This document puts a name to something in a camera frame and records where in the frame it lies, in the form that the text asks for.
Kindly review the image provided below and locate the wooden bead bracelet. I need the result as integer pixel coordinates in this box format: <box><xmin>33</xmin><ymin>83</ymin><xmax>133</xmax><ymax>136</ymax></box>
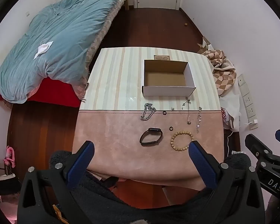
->
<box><xmin>170</xmin><ymin>131</ymin><xmax>195</xmax><ymax>152</ymax></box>

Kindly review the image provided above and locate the thin silver pendant necklace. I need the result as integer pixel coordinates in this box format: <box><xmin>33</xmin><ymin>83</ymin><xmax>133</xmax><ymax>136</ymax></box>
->
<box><xmin>181</xmin><ymin>98</ymin><xmax>193</xmax><ymax>125</ymax></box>

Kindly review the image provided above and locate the black smart band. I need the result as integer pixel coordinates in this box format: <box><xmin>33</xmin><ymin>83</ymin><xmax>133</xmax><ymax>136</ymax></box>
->
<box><xmin>139</xmin><ymin>127</ymin><xmax>163</xmax><ymax>146</ymax></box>

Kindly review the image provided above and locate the white red printed bag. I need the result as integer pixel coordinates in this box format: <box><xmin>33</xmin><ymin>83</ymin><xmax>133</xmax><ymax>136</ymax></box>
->
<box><xmin>221</xmin><ymin>107</ymin><xmax>234</xmax><ymax>130</ymax></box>

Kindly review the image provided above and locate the pink item on floor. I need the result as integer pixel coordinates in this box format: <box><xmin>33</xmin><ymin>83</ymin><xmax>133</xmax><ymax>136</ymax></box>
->
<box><xmin>3</xmin><ymin>146</ymin><xmax>15</xmax><ymax>168</ymax></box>

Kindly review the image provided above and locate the checkered beige blanket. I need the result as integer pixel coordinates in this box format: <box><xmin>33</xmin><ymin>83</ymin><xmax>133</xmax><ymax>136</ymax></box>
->
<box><xmin>198</xmin><ymin>37</ymin><xmax>237</xmax><ymax>97</ymax></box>

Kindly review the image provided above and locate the striped and pink table cover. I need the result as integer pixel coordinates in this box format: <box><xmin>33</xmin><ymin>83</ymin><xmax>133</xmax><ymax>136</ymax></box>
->
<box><xmin>72</xmin><ymin>47</ymin><xmax>223</xmax><ymax>190</ymax></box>

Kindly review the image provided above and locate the open white cardboard box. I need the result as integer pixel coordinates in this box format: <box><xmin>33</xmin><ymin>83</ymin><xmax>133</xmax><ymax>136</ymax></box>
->
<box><xmin>141</xmin><ymin>59</ymin><xmax>196</xmax><ymax>97</ymax></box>

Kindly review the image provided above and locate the bed with red base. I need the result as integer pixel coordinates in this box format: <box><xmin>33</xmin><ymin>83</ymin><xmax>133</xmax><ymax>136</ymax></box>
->
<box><xmin>0</xmin><ymin>0</ymin><xmax>134</xmax><ymax>109</ymax></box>

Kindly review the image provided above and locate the brown label card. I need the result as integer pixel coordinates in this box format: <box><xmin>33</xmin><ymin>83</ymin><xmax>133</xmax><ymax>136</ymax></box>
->
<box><xmin>154</xmin><ymin>55</ymin><xmax>170</xmax><ymax>61</ymax></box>

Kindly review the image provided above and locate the white paper on bed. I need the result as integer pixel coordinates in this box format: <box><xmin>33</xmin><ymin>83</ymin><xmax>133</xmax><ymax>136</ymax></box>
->
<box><xmin>34</xmin><ymin>41</ymin><xmax>53</xmax><ymax>60</ymax></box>

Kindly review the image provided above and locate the teal duvet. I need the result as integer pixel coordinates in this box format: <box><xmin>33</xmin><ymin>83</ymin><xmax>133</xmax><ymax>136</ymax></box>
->
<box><xmin>0</xmin><ymin>0</ymin><xmax>131</xmax><ymax>104</ymax></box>

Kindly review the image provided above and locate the white charger with cable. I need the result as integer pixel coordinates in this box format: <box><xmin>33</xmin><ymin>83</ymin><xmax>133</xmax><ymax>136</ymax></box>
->
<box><xmin>227</xmin><ymin>119</ymin><xmax>258</xmax><ymax>156</ymax></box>

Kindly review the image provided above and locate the white wall socket strip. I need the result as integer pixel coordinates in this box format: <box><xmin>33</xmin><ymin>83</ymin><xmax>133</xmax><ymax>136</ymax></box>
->
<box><xmin>238</xmin><ymin>74</ymin><xmax>256</xmax><ymax>118</ymax></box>

